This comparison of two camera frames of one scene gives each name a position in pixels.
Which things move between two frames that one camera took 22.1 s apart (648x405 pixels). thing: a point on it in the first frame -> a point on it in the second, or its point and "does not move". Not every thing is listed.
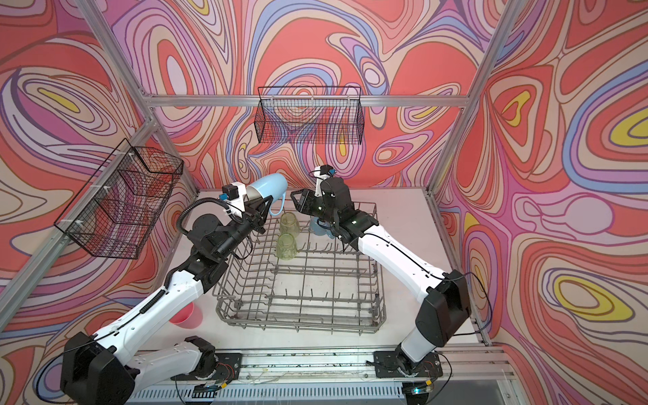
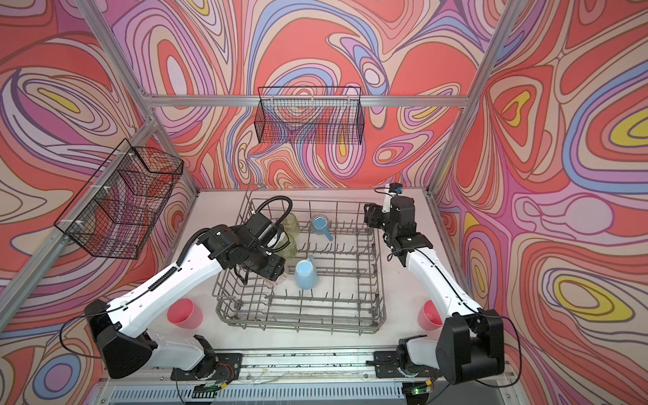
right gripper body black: x=329 y=216 -> x=377 y=218
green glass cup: x=289 y=224 does not move
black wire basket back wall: x=310 y=115 does not move
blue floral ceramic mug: x=321 y=227 does not move
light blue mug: x=274 y=186 -> x=306 y=274
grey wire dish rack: x=294 y=277 does not move
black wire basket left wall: x=118 y=209 does not move
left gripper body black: x=242 y=232 -> x=267 y=265
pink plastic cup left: x=188 y=317 does not move
